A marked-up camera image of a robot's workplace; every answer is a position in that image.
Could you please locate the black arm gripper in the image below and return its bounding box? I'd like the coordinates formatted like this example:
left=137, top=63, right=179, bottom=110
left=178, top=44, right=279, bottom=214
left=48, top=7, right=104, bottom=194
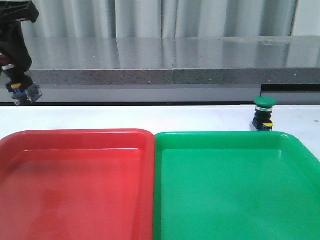
left=0, top=0, right=40, bottom=73

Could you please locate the red mushroom push button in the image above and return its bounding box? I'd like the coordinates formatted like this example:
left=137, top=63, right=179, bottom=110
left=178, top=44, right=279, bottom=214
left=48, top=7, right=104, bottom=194
left=0, top=53, right=43, bottom=106

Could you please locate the green mushroom push button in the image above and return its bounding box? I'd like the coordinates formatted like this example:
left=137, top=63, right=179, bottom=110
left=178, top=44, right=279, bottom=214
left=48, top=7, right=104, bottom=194
left=249, top=96, right=277, bottom=132

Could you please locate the white pleated curtain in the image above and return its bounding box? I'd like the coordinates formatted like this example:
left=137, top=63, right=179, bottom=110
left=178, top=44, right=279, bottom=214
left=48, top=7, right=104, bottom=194
left=22, top=0, right=297, bottom=38

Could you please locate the red plastic tray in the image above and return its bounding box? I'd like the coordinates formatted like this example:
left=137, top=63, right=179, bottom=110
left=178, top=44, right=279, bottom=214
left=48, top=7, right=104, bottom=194
left=0, top=129, right=155, bottom=240

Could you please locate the grey stone countertop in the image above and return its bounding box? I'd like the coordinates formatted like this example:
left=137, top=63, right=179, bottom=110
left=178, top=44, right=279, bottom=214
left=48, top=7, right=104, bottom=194
left=26, top=36, right=320, bottom=106

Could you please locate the green plastic tray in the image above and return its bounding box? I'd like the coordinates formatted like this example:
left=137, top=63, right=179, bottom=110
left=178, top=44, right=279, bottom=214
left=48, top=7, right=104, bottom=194
left=153, top=131, right=320, bottom=240

